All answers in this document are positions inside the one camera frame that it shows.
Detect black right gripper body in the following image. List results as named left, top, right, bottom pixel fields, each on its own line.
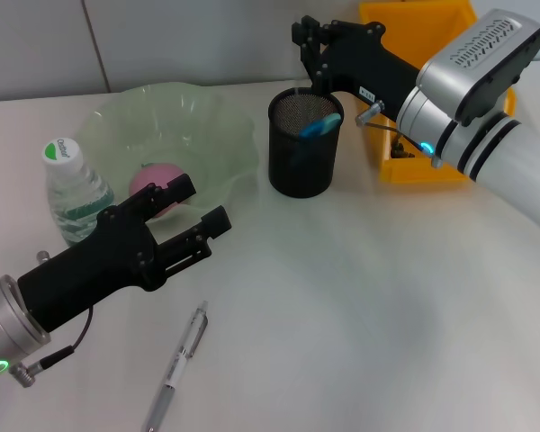
left=326, top=30, right=423, bottom=122

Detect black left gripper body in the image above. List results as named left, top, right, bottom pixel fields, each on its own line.
left=16, top=205, right=171, bottom=333

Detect pink peach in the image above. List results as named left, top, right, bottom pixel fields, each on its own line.
left=129, top=162, right=188, bottom=221

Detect blue scissors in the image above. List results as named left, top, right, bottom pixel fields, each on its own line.
left=292, top=112, right=343, bottom=167

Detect dark green plastic wrapper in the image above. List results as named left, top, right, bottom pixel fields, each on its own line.
left=389, top=134, right=418, bottom=159

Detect clear water bottle green label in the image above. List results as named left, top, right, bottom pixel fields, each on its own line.
left=41, top=137, right=118, bottom=248

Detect grey white pen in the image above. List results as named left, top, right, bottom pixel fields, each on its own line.
left=141, top=300, right=209, bottom=432

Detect pale green wavy fruit plate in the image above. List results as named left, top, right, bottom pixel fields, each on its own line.
left=75, top=80, right=262, bottom=225

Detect black mesh pen holder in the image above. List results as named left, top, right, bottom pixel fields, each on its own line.
left=267, top=85, right=346, bottom=199

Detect yellow plastic bin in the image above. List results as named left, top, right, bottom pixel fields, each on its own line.
left=358, top=0, right=518, bottom=184

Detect right wrist cable with plug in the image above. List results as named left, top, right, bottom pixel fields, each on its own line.
left=355, top=99, right=446, bottom=170

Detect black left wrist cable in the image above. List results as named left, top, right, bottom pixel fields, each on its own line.
left=8, top=305, right=95, bottom=388

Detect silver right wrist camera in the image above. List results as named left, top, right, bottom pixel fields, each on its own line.
left=416, top=8, right=540, bottom=128

